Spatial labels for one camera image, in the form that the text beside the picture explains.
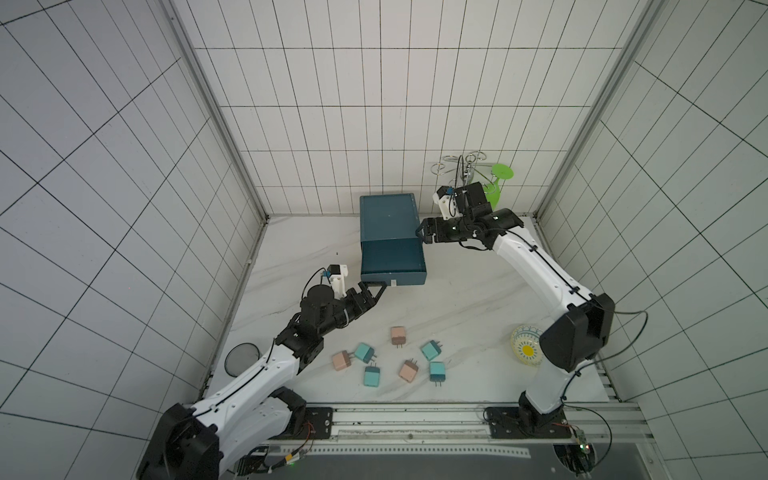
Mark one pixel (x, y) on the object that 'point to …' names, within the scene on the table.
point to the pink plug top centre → (398, 336)
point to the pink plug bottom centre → (409, 370)
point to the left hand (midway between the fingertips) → (378, 295)
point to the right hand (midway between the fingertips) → (416, 231)
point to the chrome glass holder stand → (467, 166)
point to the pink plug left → (341, 360)
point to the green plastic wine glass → (492, 190)
